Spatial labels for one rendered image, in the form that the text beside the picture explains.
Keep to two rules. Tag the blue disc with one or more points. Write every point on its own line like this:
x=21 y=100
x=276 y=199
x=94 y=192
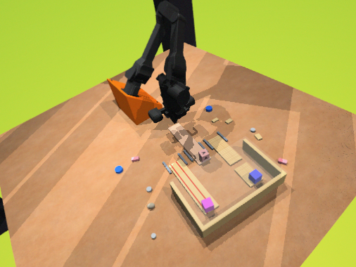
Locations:
x=208 y=108
x=118 y=169

